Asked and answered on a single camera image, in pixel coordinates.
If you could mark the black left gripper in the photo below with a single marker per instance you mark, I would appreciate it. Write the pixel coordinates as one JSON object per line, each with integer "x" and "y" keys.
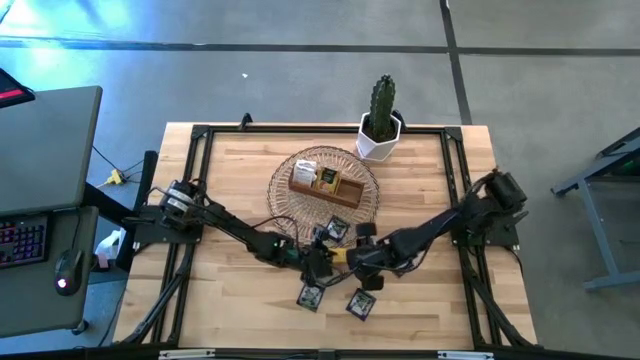
{"x": 314, "y": 262}

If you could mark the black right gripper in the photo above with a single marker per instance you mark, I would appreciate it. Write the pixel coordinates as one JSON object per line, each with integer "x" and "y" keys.
{"x": 370, "y": 257}

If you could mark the yellow green foil tea packet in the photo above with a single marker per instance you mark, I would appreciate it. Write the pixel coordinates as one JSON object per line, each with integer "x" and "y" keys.
{"x": 339, "y": 255}
{"x": 328, "y": 180}

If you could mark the black silver foil tea packet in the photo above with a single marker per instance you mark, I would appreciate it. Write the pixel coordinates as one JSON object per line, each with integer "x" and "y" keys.
{"x": 338, "y": 229}
{"x": 310, "y": 298}
{"x": 361, "y": 304}

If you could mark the brown wooden tea box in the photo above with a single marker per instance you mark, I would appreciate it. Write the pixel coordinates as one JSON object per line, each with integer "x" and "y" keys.
{"x": 345, "y": 192}

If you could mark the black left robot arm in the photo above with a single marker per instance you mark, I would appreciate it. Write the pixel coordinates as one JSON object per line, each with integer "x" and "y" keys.
{"x": 230, "y": 225}

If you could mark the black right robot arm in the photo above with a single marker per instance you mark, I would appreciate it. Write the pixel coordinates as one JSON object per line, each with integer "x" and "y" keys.
{"x": 435, "y": 225}

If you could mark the round woven placemat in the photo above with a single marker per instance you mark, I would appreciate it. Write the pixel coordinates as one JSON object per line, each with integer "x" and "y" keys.
{"x": 290, "y": 210}

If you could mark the white planter pot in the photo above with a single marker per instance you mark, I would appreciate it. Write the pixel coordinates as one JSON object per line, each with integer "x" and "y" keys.
{"x": 372, "y": 150}

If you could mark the black clamp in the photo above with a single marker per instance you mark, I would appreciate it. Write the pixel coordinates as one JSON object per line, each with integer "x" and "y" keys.
{"x": 246, "y": 121}
{"x": 401, "y": 120}

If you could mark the green cactus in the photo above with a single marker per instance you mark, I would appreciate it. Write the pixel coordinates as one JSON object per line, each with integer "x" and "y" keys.
{"x": 382, "y": 110}

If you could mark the black desk leg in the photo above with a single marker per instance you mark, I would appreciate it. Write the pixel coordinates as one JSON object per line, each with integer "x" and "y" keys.
{"x": 148, "y": 175}

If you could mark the yellow power plug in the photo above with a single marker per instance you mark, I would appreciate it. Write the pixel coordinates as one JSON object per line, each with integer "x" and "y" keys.
{"x": 116, "y": 177}

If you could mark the black computer mouse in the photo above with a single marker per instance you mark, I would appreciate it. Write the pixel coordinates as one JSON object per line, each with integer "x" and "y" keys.
{"x": 69, "y": 270}

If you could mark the gray desk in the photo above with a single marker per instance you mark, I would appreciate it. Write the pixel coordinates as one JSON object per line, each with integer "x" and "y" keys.
{"x": 45, "y": 150}
{"x": 30, "y": 305}

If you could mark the backlit computer keyboard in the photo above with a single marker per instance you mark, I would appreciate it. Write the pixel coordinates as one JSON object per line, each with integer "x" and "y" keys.
{"x": 22, "y": 240}

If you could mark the black device red stripe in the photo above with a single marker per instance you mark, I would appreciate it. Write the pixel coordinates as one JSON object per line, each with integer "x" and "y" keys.
{"x": 12, "y": 92}

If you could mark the black aluminium table frame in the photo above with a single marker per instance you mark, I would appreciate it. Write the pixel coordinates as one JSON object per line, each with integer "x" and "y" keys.
{"x": 300, "y": 129}

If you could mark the white metal bracket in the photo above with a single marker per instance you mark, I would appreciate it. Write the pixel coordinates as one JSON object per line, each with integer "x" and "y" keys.
{"x": 465, "y": 355}
{"x": 185, "y": 354}

